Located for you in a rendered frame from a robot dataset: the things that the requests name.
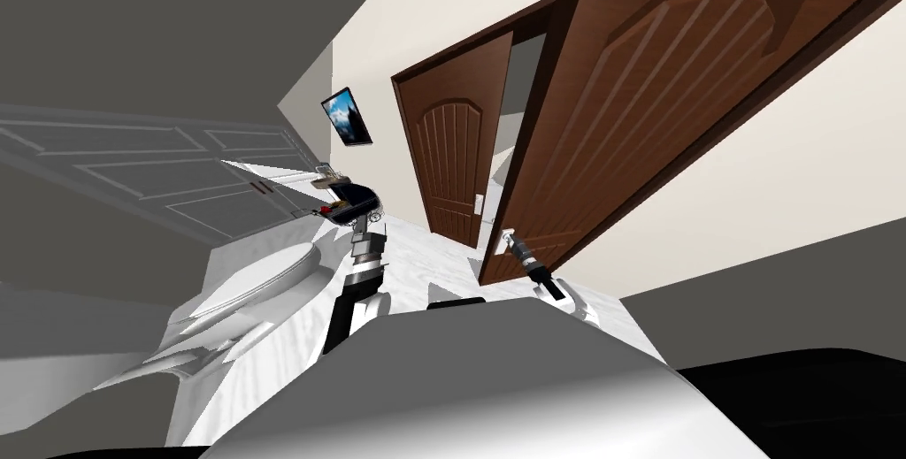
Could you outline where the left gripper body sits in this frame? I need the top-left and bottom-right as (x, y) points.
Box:
(350, 232), (388, 267)

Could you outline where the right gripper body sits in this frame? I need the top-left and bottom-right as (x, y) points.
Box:
(509, 235), (544, 274)

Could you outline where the black basket on wheels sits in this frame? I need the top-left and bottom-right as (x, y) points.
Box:
(311, 182), (386, 227)

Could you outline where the white toilet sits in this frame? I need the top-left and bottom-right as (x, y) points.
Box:
(94, 239), (338, 394)

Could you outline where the brown panelled door leaf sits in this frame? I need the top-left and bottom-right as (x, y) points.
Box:
(392, 30), (515, 249)
(478, 0), (906, 287)

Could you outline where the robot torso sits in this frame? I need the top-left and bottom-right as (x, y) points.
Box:
(201, 295), (772, 459)

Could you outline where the grey panelled cupboard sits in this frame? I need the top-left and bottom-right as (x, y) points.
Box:
(0, 103), (324, 248)

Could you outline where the blue framed wall picture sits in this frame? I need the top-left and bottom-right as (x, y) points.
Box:
(320, 86), (374, 149)

